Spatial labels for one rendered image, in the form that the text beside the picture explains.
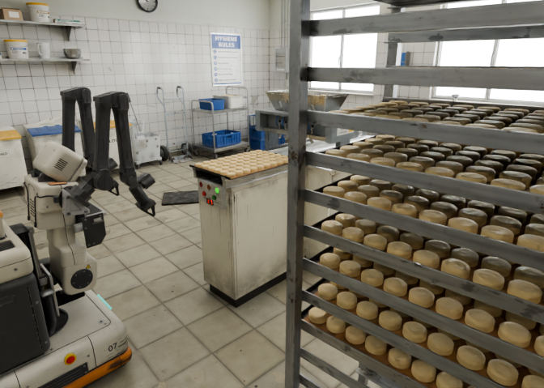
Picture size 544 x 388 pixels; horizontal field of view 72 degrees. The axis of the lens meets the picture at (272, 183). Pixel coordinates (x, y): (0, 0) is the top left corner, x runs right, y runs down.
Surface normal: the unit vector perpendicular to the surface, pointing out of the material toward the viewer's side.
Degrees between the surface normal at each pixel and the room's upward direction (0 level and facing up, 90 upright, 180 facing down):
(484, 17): 90
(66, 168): 90
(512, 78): 90
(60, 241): 90
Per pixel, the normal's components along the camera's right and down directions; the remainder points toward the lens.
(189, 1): 0.66, 0.23
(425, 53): -0.75, 0.21
